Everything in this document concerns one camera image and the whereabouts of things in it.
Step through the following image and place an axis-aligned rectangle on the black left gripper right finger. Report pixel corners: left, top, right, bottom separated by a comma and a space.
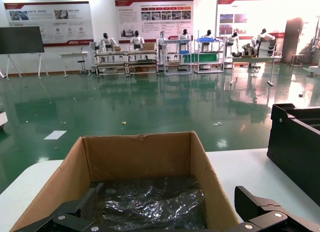
224, 185, 320, 232

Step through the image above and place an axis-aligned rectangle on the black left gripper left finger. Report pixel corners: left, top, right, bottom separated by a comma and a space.
9, 183, 111, 232

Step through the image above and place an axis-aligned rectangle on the silver antistatic bag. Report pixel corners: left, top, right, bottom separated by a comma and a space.
96, 175, 207, 230

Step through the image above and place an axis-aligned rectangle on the black slotted plastic container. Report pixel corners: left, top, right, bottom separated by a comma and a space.
266, 103, 320, 207

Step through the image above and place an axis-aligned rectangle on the brown cardboard box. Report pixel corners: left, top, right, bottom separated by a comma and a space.
11, 131, 240, 232

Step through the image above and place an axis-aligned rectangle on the black round stool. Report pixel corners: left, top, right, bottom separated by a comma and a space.
77, 60, 89, 76

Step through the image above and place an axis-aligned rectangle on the long white work table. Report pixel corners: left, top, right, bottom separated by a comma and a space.
226, 55, 283, 87

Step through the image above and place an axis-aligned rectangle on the small white table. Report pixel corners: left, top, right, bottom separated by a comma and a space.
59, 51, 91, 79

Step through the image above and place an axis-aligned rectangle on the white shelf rack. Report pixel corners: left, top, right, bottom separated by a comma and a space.
193, 30, 225, 74

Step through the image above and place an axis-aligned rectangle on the small dark side table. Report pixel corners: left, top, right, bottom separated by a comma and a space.
290, 54, 307, 69

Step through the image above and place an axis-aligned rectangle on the white humanoid robot black head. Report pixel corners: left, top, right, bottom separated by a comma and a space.
224, 32, 241, 67
128, 30, 145, 51
156, 31, 171, 70
97, 33, 118, 52
250, 28, 277, 58
178, 29, 192, 52
201, 29, 215, 52

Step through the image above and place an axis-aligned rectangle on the dark brown door panel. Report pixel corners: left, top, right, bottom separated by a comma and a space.
283, 17, 305, 65

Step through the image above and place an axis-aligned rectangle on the black screen on white stand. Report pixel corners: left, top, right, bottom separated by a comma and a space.
0, 26, 50, 80

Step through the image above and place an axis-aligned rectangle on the white tube frame rack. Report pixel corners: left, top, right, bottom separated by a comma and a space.
126, 50, 160, 77
93, 50, 129, 79

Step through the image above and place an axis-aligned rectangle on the white red wall poster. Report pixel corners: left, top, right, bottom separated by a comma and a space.
114, 0, 195, 44
216, 0, 288, 40
3, 1, 95, 47

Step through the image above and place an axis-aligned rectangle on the white frame cart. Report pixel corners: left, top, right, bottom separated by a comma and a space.
163, 38, 193, 75

